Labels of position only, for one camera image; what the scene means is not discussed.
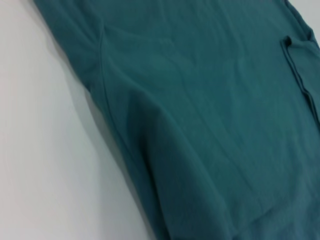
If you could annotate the blue teal shirt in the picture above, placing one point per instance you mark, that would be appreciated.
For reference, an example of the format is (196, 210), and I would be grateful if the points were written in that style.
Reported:
(200, 112)

